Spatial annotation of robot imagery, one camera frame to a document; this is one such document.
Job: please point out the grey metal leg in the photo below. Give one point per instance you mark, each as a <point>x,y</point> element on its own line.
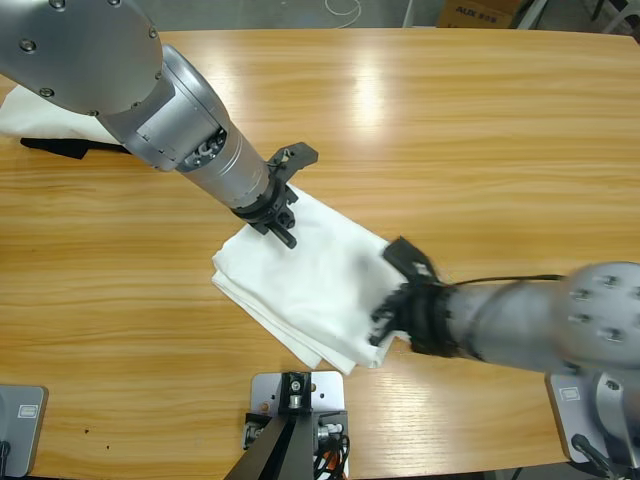
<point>408,12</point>

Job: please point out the white metal frame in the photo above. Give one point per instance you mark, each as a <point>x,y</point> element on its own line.
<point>531,14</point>

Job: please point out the black garment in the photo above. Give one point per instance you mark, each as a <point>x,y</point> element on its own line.
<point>55,147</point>

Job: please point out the white garment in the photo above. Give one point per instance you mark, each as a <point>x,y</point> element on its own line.
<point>45,120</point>

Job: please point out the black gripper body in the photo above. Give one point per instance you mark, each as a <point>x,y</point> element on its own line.
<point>272,210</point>
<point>425,320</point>

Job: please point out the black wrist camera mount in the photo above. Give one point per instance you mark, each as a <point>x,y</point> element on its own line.
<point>407,257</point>
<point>297,157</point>

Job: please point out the dark camera post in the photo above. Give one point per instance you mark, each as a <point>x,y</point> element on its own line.
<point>285,450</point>

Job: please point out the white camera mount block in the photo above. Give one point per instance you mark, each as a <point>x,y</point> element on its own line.
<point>330,392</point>

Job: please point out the black clamp block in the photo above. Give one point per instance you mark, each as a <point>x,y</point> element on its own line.
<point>254,427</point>
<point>336,417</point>

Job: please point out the white printed t-shirt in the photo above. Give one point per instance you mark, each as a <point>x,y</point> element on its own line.
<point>310,280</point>

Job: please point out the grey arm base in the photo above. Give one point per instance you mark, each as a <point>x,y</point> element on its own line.
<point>575,415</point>
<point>25,440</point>

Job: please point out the brown cardboard box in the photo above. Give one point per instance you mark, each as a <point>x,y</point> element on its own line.
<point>475,14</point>

